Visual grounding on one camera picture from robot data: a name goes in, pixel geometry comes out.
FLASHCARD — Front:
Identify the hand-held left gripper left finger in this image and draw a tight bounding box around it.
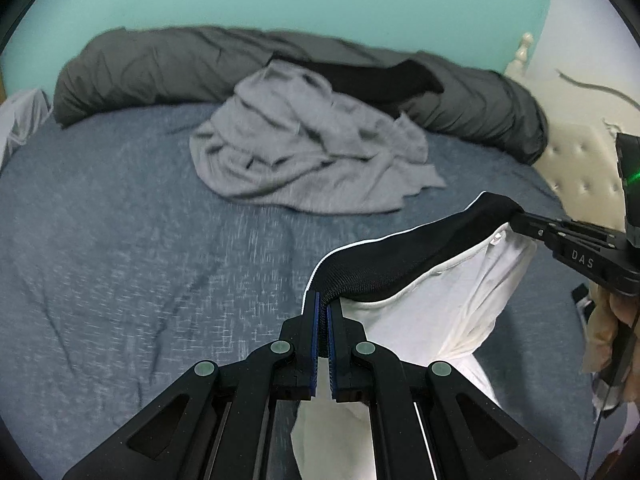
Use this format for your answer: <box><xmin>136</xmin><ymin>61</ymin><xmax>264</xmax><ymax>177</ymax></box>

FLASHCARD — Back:
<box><xmin>62</xmin><ymin>291</ymin><xmax>323</xmax><ymax>480</ymax></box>

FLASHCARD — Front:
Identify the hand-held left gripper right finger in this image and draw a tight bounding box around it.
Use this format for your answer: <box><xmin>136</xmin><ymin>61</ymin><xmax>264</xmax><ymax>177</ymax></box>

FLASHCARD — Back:
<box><xmin>325</xmin><ymin>300</ymin><xmax>583</xmax><ymax>480</ymax></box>

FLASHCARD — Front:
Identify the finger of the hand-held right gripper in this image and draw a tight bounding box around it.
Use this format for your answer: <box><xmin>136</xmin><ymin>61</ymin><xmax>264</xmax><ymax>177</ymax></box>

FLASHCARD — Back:
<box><xmin>510</xmin><ymin>211</ymin><xmax>624</xmax><ymax>257</ymax></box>

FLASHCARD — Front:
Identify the white polo shirt black trim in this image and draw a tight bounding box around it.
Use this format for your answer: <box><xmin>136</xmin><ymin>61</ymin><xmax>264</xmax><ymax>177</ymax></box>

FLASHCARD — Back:
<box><xmin>290</xmin><ymin>191</ymin><xmax>538</xmax><ymax>480</ymax></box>

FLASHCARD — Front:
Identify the person's right hand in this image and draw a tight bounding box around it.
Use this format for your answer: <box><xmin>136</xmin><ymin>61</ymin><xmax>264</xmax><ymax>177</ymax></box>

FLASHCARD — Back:
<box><xmin>581</xmin><ymin>284</ymin><xmax>622</xmax><ymax>377</ymax></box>

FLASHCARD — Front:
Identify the cream tufted headboard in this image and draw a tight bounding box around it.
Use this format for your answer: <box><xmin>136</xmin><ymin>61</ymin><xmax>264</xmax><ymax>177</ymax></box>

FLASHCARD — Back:
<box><xmin>502</xmin><ymin>32</ymin><xmax>640</xmax><ymax>241</ymax></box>

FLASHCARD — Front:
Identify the crumpled grey shirt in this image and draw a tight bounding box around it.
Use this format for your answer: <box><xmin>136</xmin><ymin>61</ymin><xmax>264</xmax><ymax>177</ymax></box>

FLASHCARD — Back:
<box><xmin>189</xmin><ymin>60</ymin><xmax>446</xmax><ymax>213</ymax></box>

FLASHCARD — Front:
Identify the blue patterned bed cover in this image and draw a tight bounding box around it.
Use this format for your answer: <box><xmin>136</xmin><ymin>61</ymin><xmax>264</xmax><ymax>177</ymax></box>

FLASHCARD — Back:
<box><xmin>0</xmin><ymin>100</ymin><xmax>601</xmax><ymax>480</ymax></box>

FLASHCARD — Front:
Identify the black cloth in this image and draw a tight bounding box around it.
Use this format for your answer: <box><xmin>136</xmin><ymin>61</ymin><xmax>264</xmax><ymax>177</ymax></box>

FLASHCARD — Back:
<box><xmin>310</xmin><ymin>59</ymin><xmax>445</xmax><ymax>106</ymax></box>

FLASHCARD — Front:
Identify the dark grey duvet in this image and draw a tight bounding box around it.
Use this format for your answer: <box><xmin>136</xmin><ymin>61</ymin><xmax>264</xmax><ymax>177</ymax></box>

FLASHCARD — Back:
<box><xmin>52</xmin><ymin>25</ymin><xmax>551</xmax><ymax>163</ymax></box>

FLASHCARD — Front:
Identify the light grey sheet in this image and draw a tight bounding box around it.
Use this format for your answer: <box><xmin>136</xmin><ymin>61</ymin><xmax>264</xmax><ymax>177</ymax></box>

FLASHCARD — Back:
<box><xmin>0</xmin><ymin>89</ymin><xmax>51</xmax><ymax>161</ymax></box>

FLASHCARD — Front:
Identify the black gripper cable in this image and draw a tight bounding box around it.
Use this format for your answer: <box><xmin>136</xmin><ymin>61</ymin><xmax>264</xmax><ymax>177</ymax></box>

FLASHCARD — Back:
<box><xmin>589</xmin><ymin>400</ymin><xmax>610</xmax><ymax>480</ymax></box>

